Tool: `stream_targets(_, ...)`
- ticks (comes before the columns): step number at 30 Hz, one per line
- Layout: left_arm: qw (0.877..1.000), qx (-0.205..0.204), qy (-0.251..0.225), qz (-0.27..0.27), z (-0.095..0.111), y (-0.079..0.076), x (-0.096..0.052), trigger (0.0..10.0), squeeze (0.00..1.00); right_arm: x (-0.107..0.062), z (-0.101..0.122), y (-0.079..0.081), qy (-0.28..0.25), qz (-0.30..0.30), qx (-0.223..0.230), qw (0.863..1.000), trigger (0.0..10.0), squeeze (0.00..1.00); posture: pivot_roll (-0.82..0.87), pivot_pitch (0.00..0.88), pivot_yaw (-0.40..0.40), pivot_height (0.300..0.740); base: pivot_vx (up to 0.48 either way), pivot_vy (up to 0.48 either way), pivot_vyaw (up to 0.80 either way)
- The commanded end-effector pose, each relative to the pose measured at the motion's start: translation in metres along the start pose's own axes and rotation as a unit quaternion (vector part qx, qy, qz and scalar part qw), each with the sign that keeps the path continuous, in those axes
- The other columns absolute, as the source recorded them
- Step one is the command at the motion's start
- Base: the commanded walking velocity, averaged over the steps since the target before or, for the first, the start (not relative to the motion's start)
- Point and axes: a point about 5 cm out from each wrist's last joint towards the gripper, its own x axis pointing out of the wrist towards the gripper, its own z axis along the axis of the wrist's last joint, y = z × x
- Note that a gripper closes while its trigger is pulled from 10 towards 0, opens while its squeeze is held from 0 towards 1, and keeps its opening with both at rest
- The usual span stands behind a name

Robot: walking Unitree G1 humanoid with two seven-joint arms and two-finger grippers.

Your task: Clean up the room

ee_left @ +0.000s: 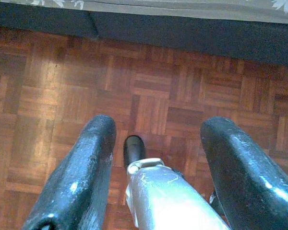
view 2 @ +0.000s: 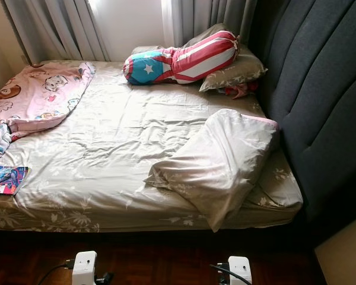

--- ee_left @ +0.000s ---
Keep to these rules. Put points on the black bed base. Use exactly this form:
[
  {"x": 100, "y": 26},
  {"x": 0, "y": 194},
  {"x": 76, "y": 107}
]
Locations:
[{"x": 158, "y": 31}]

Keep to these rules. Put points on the silver robot left leg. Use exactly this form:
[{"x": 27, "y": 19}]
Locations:
[{"x": 163, "y": 198}]

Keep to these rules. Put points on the black robot left foot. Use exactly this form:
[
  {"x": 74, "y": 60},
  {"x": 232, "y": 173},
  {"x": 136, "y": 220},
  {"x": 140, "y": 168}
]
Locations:
[{"x": 134, "y": 148}]

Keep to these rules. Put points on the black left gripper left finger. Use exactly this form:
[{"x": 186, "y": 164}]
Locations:
[{"x": 81, "y": 179}]

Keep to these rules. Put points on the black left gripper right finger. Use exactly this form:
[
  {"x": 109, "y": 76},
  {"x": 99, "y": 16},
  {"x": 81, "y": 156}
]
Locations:
[{"x": 249, "y": 179}]

